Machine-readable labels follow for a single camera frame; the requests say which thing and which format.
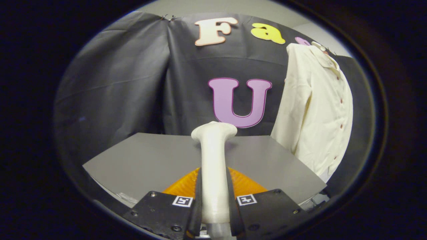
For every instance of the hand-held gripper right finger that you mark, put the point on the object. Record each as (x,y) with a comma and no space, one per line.
(267,213)

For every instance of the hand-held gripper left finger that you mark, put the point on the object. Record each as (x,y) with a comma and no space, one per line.
(160,213)

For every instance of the cream button-up shirt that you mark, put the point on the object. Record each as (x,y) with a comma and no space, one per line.
(317,110)

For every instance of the white clothes hanger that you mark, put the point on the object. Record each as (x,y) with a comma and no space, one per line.
(320,46)

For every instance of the grey cabinet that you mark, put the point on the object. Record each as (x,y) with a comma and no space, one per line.
(150,163)

